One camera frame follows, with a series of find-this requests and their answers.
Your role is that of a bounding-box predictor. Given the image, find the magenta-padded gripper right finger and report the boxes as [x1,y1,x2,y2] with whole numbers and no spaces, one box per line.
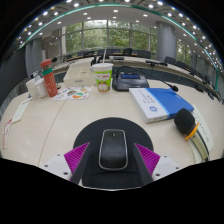
[133,143,183,186]

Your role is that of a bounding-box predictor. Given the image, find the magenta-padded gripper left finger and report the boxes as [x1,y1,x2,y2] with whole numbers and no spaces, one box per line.
[42,142,93,185]

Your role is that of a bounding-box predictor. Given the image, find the dark grey computer mouse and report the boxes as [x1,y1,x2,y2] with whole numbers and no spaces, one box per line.
[98,128,129,171]

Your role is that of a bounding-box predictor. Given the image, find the black mouse pad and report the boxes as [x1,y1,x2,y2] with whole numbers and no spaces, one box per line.
[72,117,154,190]

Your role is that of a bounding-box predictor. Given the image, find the blue and white book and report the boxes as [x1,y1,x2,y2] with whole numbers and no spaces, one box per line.
[128,87,195,124]

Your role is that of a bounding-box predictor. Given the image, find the colourful printed leaflet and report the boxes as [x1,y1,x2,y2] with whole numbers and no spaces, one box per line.
[53,85,94,101]

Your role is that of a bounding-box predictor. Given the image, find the white booklet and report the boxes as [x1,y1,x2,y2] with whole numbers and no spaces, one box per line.
[10,98,33,125]

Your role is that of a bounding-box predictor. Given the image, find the white plastic cup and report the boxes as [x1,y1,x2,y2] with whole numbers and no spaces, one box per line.
[34,77,49,99]
[25,78,39,100]

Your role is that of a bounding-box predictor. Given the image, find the dark conference microphone console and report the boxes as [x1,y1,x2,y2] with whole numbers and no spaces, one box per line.
[111,65,180,93]

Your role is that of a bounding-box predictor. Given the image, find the orange bottle with green band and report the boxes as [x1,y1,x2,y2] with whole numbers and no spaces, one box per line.
[40,58,59,98]

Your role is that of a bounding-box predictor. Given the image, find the white cardboard box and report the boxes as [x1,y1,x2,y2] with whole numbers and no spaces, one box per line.
[62,63,98,88]

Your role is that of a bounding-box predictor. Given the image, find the paper cup with green print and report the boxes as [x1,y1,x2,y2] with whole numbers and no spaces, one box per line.
[91,49,114,94]

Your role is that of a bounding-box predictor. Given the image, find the long curved conference desk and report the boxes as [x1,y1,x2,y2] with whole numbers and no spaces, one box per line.
[53,54,218,98]

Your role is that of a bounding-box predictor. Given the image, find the dark office chairs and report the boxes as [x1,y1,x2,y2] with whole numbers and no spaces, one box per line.
[66,47,221,88]

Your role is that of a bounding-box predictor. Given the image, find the ceiling lights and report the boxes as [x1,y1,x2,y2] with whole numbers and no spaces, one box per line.
[16,0,221,61]

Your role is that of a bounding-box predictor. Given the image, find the handheld microphone with orange ring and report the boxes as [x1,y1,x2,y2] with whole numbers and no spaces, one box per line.
[173,107,211,162]

